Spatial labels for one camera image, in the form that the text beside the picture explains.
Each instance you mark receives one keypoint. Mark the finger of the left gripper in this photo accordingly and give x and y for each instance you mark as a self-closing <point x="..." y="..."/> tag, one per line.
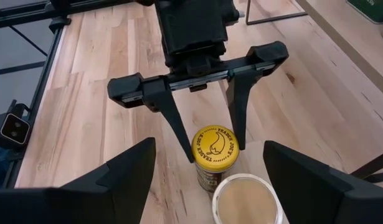
<point x="166" y="105"/>
<point x="241" y="99"/>

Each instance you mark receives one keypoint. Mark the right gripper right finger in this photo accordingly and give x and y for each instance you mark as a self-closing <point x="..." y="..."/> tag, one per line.
<point x="319" y="199"/>

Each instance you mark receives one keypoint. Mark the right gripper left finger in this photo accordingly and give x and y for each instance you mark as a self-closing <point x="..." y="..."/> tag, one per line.
<point x="69" y="205"/>

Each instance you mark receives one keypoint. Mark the yellow-lid chili onion jar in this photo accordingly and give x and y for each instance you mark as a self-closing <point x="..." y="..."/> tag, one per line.
<point x="214" y="146"/>

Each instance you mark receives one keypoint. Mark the tan-lid furikake jar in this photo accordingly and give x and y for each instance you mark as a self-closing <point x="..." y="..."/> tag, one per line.
<point x="247" y="202"/>

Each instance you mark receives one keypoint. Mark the green black pepper tin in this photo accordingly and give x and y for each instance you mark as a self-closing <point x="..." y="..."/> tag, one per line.
<point x="371" y="7"/>

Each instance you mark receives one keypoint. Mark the wooden shelf riser black legs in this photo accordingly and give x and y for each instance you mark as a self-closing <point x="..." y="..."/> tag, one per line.
<point x="350" y="37"/>

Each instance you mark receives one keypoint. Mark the black table-level camera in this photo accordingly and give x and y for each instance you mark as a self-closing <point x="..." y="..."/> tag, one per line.
<point x="15" y="129"/>

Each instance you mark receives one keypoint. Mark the black aluminium table frame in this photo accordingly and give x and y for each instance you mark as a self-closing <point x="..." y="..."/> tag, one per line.
<point x="29" y="17"/>

